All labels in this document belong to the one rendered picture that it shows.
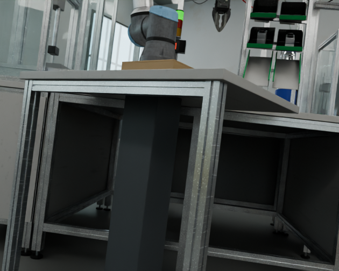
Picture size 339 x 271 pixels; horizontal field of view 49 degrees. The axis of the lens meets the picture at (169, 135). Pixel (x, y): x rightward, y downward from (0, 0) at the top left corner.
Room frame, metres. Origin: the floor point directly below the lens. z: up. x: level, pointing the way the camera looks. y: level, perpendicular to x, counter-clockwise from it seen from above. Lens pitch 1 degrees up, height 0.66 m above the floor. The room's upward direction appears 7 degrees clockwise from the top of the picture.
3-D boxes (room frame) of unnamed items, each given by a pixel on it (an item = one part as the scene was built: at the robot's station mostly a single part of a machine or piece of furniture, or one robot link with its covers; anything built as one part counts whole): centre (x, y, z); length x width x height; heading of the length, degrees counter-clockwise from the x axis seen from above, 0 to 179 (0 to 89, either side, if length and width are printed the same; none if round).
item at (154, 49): (1.45, 0.08, 0.99); 0.15 x 0.15 x 0.10
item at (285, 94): (2.75, -0.82, 1.00); 0.16 x 0.16 x 0.27
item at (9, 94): (2.56, 0.87, 0.43); 1.39 x 0.63 x 0.86; 175
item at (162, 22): (1.46, 0.08, 1.11); 0.13 x 0.12 x 0.14; 33
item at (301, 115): (2.45, -0.19, 0.85); 1.50 x 1.41 x 0.03; 85
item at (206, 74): (1.49, 0.05, 0.84); 0.90 x 0.70 x 0.03; 55
